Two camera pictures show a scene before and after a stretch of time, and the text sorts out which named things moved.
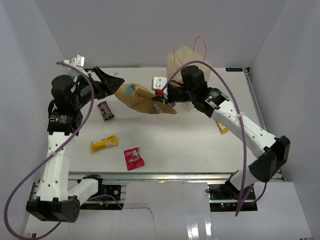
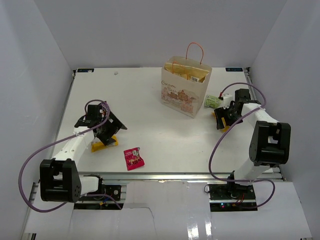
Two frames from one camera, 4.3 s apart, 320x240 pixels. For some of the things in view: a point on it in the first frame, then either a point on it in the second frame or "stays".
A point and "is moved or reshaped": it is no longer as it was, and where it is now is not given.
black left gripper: x=113 y=83 to x=115 y=126
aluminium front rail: x=155 y=176 stays
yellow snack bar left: x=109 y=141 stays
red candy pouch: x=133 y=159 stays
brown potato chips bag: x=140 y=99 is moved or reshaped
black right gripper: x=169 y=101 to x=220 y=112
